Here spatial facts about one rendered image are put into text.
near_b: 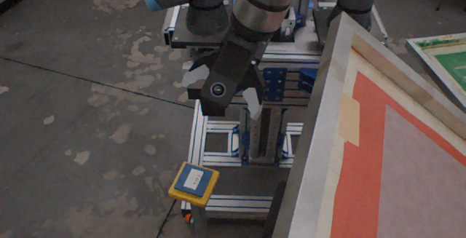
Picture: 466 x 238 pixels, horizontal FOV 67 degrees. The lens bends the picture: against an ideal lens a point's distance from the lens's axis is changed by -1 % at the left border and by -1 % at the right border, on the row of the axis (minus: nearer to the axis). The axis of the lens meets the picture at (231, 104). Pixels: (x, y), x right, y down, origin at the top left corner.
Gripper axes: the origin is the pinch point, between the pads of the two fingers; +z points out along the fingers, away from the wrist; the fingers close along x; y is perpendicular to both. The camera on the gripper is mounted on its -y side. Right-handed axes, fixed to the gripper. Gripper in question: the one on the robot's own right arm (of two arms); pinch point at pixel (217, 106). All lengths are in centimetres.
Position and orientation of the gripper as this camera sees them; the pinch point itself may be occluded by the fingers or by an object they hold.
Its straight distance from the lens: 66.3
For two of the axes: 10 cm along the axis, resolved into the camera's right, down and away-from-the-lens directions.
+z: -2.8, 5.8, 7.6
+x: -9.0, -4.3, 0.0
